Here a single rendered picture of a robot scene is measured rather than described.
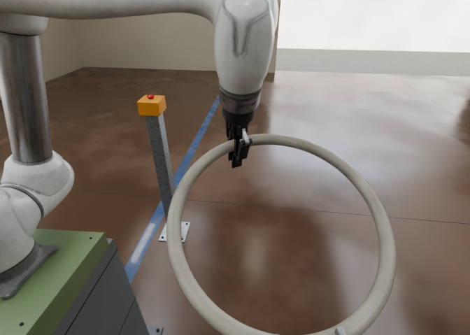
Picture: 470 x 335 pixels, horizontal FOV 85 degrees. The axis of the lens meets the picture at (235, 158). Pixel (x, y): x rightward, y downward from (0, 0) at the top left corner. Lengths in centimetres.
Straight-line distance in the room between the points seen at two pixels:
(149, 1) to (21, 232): 72
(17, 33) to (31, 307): 68
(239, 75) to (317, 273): 165
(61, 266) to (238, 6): 86
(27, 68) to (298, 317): 168
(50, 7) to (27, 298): 73
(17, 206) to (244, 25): 79
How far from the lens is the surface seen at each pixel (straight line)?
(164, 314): 180
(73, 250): 103
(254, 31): 45
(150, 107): 150
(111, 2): 59
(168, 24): 667
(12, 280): 101
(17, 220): 96
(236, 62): 46
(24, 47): 86
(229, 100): 53
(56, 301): 94
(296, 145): 71
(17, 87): 89
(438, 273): 232
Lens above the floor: 157
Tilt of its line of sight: 33 degrees down
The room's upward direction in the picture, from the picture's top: straight up
